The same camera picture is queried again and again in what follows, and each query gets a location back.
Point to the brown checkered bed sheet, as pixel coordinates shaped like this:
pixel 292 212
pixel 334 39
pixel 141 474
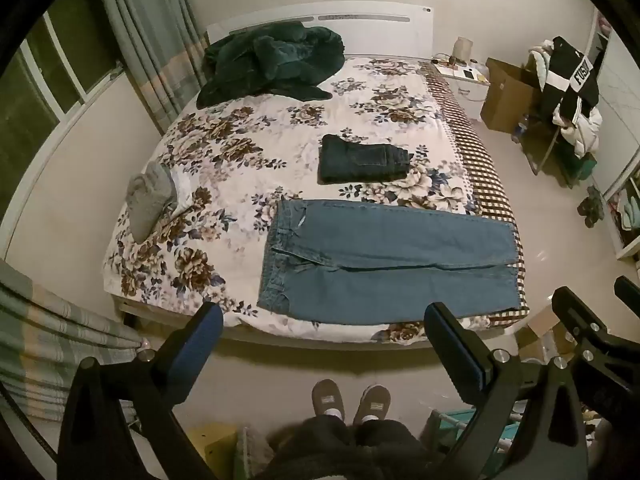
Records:
pixel 475 160

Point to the green box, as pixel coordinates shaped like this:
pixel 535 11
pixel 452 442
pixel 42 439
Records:
pixel 582 167

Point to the white cloth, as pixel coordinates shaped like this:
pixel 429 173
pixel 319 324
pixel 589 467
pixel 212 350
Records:
pixel 182 195

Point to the person's left grey slipper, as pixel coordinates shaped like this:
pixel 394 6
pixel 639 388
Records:
pixel 327 399

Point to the small cardboard box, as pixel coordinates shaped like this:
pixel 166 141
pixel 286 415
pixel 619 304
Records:
pixel 545 332

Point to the teal plastic basket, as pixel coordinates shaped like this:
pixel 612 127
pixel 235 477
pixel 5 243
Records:
pixel 450 422

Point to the dark plush slippers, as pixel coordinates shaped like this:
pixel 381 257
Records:
pixel 591 205

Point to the bed with floral sheet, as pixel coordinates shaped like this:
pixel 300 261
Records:
pixel 250 160

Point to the blue denim pants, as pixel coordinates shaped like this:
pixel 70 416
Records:
pixel 390 260

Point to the white framed window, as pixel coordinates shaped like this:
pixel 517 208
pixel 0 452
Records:
pixel 55 70

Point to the person's dark trouser legs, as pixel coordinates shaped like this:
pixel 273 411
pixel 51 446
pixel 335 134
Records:
pixel 345 447

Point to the grey-green striped curtain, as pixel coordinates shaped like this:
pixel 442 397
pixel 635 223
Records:
pixel 55 340
pixel 150 35

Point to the dark folded pants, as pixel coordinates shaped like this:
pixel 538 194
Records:
pixel 360 159

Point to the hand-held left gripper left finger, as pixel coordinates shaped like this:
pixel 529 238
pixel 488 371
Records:
pixel 202 335

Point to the white open shelf unit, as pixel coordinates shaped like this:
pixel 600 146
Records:
pixel 620 135

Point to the brown cardboard box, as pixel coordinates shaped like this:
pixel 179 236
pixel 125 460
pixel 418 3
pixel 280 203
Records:
pixel 507 95

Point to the white nightstand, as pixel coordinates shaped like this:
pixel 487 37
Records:
pixel 467 92

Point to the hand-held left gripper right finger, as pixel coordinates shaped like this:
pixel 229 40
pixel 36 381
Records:
pixel 450 350

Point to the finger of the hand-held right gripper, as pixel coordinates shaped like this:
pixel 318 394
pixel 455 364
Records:
pixel 629 291
pixel 575 310

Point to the person's right grey slipper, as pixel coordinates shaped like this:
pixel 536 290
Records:
pixel 372 402

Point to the yellow box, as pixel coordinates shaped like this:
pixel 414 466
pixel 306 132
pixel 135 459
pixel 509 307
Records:
pixel 212 450

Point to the dark green plush blanket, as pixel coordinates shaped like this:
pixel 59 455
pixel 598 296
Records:
pixel 270 60

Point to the white bed headboard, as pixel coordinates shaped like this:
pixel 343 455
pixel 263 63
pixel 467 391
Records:
pixel 350 30

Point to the pale bedside lamp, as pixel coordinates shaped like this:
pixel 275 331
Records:
pixel 462 49

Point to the grey cloth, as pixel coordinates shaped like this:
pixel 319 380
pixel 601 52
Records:
pixel 147 197

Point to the metal frame chair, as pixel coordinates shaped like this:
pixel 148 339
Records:
pixel 545 145

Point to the black and white jacket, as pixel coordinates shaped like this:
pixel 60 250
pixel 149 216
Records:
pixel 572 75

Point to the person's grey slipper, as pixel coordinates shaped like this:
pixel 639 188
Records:
pixel 327 399
pixel 372 402

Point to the plastic water bottle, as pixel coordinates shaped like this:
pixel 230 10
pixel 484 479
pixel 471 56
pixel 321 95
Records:
pixel 519 127

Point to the dark phone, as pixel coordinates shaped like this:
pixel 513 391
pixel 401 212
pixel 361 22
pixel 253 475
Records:
pixel 468 74

